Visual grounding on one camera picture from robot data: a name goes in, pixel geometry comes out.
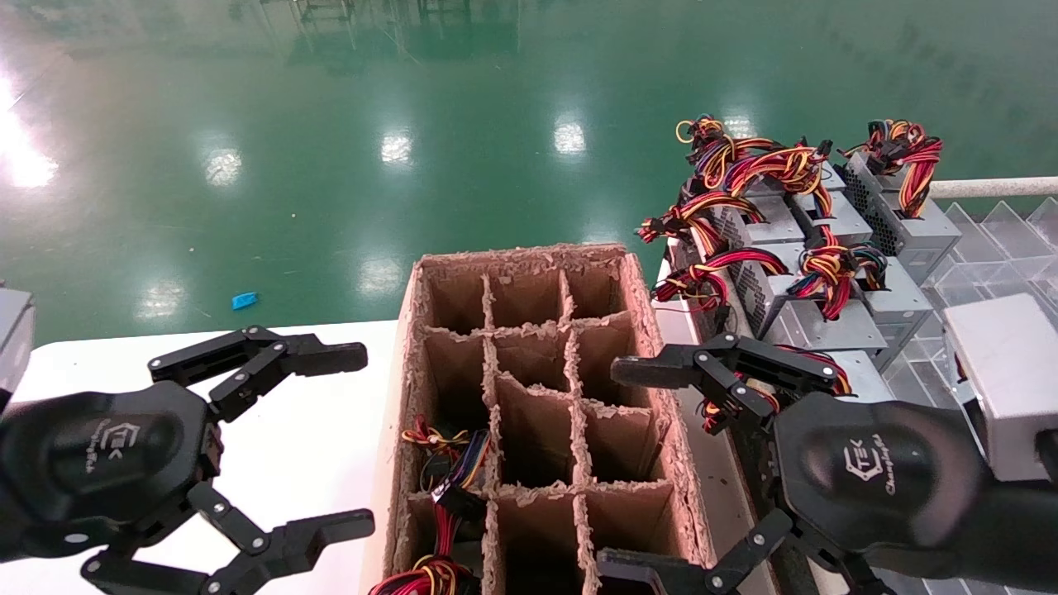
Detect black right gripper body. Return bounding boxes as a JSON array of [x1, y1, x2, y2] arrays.
[[773, 393, 1005, 573]]

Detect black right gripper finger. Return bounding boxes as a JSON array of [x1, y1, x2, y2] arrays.
[[595, 508, 898, 595], [610, 333, 840, 435]]

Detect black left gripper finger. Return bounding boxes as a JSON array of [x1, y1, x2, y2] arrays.
[[149, 325, 369, 424], [81, 482, 377, 595]]

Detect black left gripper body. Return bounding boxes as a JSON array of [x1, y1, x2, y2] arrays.
[[0, 380, 224, 563]]

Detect tall brown cardboard box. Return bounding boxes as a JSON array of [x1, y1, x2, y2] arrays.
[[364, 242, 728, 595]]

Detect black conveyor edge strip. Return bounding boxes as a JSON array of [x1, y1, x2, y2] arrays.
[[665, 240, 782, 530]]

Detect brown cardboard divider grid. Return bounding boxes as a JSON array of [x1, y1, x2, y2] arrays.
[[422, 269, 662, 595]]

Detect grey patterned platform surface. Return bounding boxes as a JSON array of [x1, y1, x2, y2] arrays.
[[893, 197, 1058, 595]]

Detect long white pipe rail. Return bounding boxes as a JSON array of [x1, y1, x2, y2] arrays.
[[726, 297, 782, 464]]

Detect cables inside box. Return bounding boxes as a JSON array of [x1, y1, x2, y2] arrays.
[[369, 504, 487, 595]]

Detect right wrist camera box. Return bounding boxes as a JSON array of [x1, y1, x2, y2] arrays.
[[942, 293, 1058, 482]]

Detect short white pipe rail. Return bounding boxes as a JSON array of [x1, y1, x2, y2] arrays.
[[930, 176, 1058, 199]]

